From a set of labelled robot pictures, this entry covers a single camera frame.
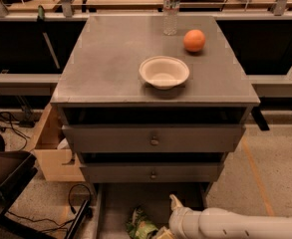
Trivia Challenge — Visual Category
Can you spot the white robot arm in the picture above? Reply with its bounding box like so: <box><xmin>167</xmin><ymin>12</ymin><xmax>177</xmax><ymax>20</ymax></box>
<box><xmin>153</xmin><ymin>194</ymin><xmax>292</xmax><ymax>239</ymax></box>

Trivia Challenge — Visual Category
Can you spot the white paper bowl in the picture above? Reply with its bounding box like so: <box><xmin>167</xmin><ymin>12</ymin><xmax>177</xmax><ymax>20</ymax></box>
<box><xmin>139</xmin><ymin>56</ymin><xmax>189</xmax><ymax>90</ymax></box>

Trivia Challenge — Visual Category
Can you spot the orange fruit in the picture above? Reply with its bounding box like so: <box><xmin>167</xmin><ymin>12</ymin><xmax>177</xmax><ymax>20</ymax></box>
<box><xmin>183</xmin><ymin>30</ymin><xmax>205</xmax><ymax>52</ymax></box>

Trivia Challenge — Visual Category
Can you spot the grey top drawer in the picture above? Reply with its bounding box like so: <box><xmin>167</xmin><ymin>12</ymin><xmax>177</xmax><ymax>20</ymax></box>
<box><xmin>63</xmin><ymin>124</ymin><xmax>245</xmax><ymax>153</ymax></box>

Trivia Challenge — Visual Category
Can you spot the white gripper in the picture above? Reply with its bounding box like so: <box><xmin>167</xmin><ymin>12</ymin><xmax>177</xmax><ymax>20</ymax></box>
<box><xmin>154</xmin><ymin>194</ymin><xmax>201</xmax><ymax>239</ymax></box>

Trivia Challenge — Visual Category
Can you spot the clear plastic water bottle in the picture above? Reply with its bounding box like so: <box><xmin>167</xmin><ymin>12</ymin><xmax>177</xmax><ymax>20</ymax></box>
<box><xmin>162</xmin><ymin>0</ymin><xmax>180</xmax><ymax>36</ymax></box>

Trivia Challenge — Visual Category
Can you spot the grey open bottom drawer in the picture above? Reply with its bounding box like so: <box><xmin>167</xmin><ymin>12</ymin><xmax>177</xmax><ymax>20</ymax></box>
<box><xmin>92</xmin><ymin>182</ymin><xmax>207</xmax><ymax>239</ymax></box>

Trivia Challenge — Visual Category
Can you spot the grey middle drawer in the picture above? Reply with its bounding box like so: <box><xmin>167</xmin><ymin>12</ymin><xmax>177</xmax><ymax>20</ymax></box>
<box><xmin>81</xmin><ymin>162</ymin><xmax>224</xmax><ymax>183</ymax></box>

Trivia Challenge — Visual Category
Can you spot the black metal stand base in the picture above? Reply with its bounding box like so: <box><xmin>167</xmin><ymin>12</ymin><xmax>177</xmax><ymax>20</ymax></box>
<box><xmin>64</xmin><ymin>200</ymin><xmax>93</xmax><ymax>239</ymax></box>

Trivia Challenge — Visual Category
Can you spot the grey drawer cabinet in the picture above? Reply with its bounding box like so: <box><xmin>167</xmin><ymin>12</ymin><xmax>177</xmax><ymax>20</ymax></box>
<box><xmin>50</xmin><ymin>14</ymin><xmax>261</xmax><ymax>197</ymax></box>

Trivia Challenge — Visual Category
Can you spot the green jalapeno chip bag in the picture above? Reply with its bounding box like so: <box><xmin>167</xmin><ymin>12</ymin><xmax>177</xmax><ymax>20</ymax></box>
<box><xmin>126</xmin><ymin>206</ymin><xmax>158</xmax><ymax>239</ymax></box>

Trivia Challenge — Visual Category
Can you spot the light wooden box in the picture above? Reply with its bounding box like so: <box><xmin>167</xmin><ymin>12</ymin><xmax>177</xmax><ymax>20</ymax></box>
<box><xmin>26</xmin><ymin>104</ymin><xmax>84</xmax><ymax>182</ymax></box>

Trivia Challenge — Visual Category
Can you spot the black floor cable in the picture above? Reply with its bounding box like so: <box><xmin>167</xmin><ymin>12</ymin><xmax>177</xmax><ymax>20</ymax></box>
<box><xmin>0</xmin><ymin>87</ymin><xmax>32</xmax><ymax>151</ymax></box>

